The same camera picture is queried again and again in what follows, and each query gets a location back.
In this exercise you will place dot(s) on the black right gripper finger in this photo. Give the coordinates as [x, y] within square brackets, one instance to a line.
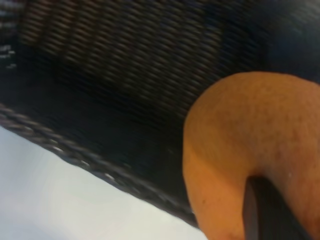
[265, 215]

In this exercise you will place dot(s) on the orange fruit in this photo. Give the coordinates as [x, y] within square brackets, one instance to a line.
[237, 125]

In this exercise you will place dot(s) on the dark brown wicker basket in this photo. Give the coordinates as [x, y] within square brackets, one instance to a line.
[112, 75]

